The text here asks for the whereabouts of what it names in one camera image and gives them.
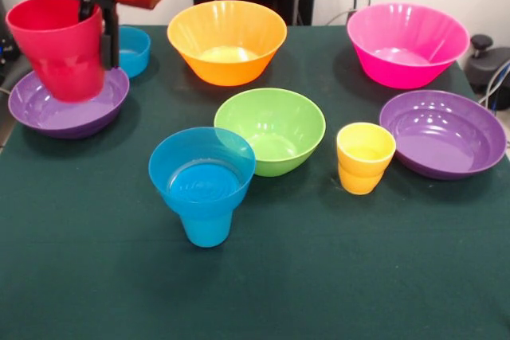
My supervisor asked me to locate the small blue plastic bowl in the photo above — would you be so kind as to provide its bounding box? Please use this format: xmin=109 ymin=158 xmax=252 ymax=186
xmin=118 ymin=25 xmax=151 ymax=79
xmin=148 ymin=127 xmax=257 ymax=220

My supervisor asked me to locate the red plastic cup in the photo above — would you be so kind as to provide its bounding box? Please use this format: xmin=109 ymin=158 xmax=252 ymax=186
xmin=5 ymin=0 xmax=107 ymax=103

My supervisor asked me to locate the orange plastic bowl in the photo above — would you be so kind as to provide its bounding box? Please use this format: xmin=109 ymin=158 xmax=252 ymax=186
xmin=167 ymin=0 xmax=288 ymax=87

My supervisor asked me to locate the green plastic bowl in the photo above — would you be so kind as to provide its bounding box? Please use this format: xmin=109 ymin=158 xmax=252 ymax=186
xmin=214 ymin=88 xmax=327 ymax=178

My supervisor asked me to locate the blue plastic cup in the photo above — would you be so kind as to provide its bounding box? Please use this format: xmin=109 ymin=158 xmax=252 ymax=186
xmin=178 ymin=206 xmax=233 ymax=248

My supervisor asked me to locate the pink plastic bowl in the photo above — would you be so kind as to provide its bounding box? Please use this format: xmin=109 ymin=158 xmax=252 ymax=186
xmin=346 ymin=2 xmax=471 ymax=90

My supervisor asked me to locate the grey rounded base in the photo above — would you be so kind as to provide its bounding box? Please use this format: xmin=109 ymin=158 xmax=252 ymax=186
xmin=14 ymin=47 xmax=35 ymax=76

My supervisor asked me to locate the black equipment box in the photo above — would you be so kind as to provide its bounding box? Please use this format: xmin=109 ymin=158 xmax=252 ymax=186
xmin=0 ymin=0 xmax=19 ymax=82

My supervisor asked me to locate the purple plastic bowl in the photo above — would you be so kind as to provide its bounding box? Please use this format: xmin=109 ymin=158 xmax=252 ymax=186
xmin=379 ymin=89 xmax=508 ymax=181
xmin=7 ymin=67 xmax=131 ymax=140

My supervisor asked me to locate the dark green tablecloth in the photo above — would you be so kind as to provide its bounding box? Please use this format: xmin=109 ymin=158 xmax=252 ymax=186
xmin=0 ymin=23 xmax=510 ymax=340

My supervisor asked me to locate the yellow plastic cup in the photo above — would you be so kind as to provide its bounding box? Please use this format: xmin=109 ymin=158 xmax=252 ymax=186
xmin=336 ymin=122 xmax=398 ymax=196

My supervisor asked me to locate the black clamp with knob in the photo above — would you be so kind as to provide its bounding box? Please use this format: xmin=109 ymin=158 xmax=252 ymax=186
xmin=464 ymin=33 xmax=510 ymax=92

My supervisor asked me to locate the bundle of light cables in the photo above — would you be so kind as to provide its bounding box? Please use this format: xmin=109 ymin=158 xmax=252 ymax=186
xmin=477 ymin=59 xmax=510 ymax=112

